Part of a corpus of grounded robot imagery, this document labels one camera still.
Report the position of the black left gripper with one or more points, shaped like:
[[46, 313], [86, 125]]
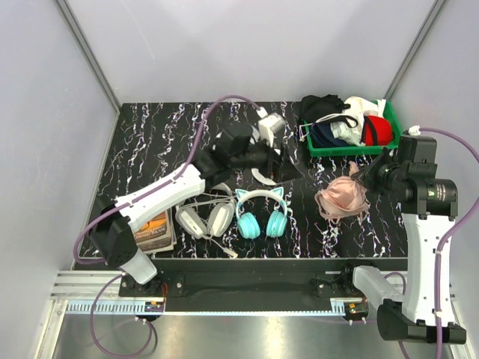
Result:
[[283, 168]]

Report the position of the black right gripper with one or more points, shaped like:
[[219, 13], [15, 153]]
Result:
[[365, 176]]

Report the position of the pink lace bra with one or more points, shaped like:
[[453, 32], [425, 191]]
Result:
[[342, 198]]

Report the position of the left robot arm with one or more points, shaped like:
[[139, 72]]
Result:
[[112, 231]]

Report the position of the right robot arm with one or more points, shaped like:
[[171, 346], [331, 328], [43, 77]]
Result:
[[429, 207]]

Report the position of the red bra in bin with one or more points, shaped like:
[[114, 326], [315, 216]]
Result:
[[377, 131]]

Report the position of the navy garment in bin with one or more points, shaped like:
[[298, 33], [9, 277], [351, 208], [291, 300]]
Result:
[[322, 137]]

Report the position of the green plastic bin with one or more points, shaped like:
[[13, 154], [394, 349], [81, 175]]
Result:
[[353, 150]]

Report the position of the black garment in bin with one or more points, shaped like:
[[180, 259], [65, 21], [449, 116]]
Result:
[[313, 107]]

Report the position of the teal cat-ear headphones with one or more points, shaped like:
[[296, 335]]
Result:
[[260, 212]]

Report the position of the white over-ear headphones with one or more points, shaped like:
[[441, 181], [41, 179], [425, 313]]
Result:
[[210, 218]]

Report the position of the paperback book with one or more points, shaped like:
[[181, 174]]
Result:
[[157, 235]]

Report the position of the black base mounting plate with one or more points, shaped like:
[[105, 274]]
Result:
[[245, 285]]

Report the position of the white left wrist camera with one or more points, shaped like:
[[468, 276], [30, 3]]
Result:
[[269, 125]]

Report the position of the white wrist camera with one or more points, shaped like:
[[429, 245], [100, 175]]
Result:
[[269, 125], [414, 130]]

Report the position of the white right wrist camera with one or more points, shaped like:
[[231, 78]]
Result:
[[414, 130]]

